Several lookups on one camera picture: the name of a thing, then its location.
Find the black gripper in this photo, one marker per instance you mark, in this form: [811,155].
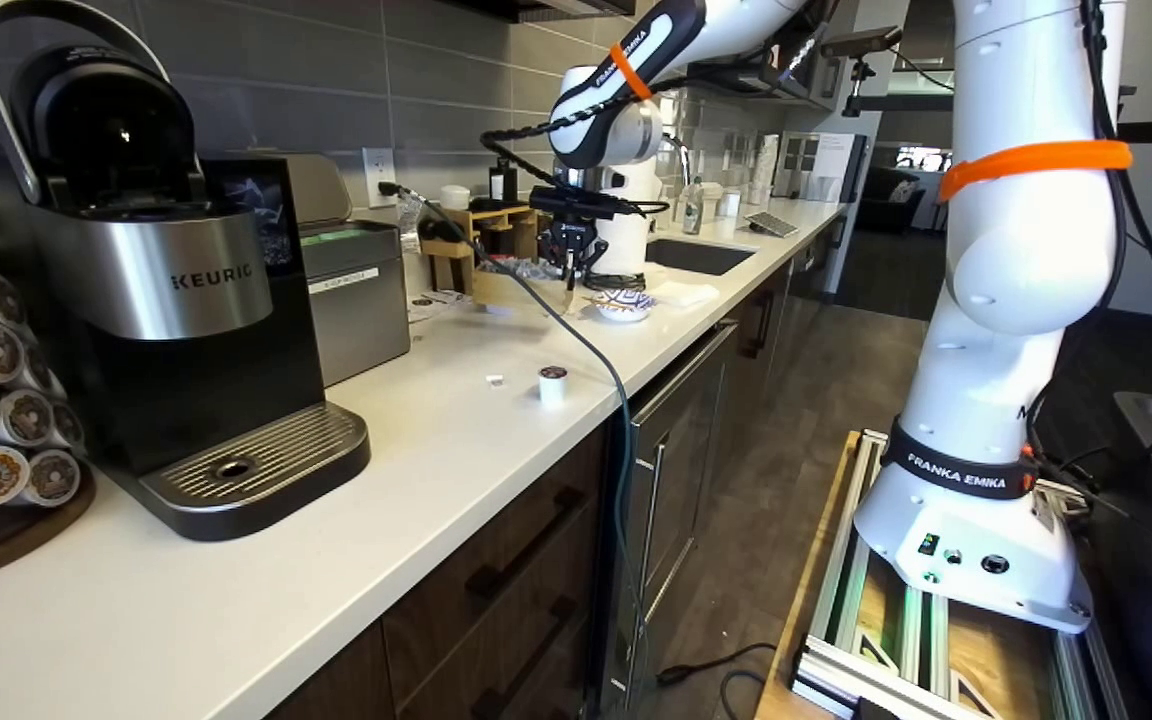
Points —
[572,243]

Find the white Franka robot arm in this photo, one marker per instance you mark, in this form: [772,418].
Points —
[1016,294]

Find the small white cup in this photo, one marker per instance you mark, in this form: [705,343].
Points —
[730,210]

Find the patterned bowl with utensils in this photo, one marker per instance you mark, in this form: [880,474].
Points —
[622,309]

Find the white paper towel roll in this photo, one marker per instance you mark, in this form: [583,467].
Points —
[636,243]

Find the dark sink basin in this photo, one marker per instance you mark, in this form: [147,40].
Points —
[698,257]

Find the small coffee pod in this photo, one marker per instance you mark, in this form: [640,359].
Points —
[554,390]

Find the black cylindrical canister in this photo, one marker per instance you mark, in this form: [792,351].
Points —
[507,186]

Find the clear glass bottle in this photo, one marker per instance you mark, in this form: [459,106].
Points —
[688,202]

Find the wooden countertop organizer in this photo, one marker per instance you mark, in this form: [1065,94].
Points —
[450,252]

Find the stainless steel container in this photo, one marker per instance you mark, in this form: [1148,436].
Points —
[356,315]

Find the dark wood cabinet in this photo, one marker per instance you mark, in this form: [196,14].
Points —
[499,625]

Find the black silver Keurig coffee machine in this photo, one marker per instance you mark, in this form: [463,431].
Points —
[190,281]

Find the black coffee pod carousel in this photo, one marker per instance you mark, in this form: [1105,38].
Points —
[30,534]

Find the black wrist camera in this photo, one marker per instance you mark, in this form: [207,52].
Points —
[588,202]

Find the white wall outlet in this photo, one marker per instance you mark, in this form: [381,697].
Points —
[377,167]

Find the aluminium robot stand frame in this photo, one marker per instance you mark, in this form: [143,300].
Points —
[870,625]

